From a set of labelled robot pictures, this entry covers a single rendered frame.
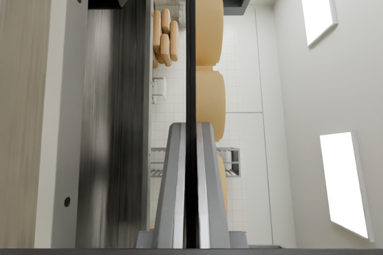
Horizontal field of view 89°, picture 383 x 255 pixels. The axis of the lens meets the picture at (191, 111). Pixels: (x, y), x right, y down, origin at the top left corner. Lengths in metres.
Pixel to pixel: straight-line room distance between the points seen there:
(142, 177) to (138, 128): 0.10
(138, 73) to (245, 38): 4.73
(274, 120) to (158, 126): 2.53
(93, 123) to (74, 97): 0.16
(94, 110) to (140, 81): 0.15
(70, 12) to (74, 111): 0.08
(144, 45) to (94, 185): 0.31
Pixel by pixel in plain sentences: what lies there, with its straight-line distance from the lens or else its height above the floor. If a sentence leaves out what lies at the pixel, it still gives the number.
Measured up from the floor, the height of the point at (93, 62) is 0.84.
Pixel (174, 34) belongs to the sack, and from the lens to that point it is 4.07.
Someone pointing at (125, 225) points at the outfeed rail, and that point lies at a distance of 0.49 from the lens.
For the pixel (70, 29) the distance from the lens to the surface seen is 0.19.
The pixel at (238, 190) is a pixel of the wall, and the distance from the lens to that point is 4.39.
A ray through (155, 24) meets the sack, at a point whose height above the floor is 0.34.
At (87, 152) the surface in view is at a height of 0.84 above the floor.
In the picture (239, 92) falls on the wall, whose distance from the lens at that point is 4.53.
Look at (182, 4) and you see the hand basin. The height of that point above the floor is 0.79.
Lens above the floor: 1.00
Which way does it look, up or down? level
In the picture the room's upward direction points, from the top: 90 degrees clockwise
